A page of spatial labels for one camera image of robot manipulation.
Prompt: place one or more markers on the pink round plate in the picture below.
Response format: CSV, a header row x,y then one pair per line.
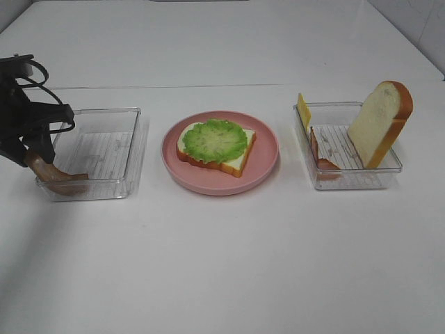
x,y
261,160

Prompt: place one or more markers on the green lettuce leaf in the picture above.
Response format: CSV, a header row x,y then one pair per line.
x,y
215,141

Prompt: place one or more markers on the clear plastic container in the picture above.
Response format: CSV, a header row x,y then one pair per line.
x,y
330,121
106,144

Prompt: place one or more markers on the clear left plastic container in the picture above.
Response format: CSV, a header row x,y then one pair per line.
x,y
106,144

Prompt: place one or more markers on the clear right plastic container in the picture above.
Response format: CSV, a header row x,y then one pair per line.
x,y
330,121

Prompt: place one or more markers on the pink bacon strip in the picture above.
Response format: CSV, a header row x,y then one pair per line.
x,y
322,163

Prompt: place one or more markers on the bread slice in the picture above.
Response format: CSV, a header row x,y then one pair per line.
x,y
381,119
232,167

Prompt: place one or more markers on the yellow cheese slice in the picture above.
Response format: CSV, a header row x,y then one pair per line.
x,y
304,112

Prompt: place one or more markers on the upright bread slice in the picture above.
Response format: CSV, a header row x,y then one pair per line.
x,y
381,119

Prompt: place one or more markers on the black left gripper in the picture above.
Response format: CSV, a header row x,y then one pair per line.
x,y
27,126

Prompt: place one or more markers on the brown bacon strip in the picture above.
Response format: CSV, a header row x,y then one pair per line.
x,y
49,173

